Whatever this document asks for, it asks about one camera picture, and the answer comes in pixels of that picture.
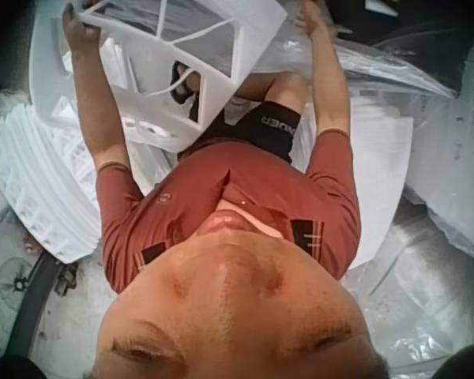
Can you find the white plastic panel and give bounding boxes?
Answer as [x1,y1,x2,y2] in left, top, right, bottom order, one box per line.
[28,14,103,128]

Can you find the small metal bracket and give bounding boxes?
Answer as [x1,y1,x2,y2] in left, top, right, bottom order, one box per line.
[54,263,79,295]

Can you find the stack of white plastic grids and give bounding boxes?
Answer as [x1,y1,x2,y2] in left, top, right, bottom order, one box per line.
[0,51,144,265]

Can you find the grey curved pipe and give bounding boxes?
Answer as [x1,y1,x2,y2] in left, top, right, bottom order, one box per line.
[14,252,61,358]

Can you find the white plastic frame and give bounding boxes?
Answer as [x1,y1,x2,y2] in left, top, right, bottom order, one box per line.
[65,0,288,154]

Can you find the person's left hand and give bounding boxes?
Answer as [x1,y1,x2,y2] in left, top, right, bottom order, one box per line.
[62,6,100,52]

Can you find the person's right hand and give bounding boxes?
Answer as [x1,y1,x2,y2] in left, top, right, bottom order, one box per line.
[295,0,331,39]

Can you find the person's legs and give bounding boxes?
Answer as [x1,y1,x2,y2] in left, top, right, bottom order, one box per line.
[169,61,314,165]

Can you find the heap of clear plastic bags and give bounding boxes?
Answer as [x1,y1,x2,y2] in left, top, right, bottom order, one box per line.
[331,37,474,374]

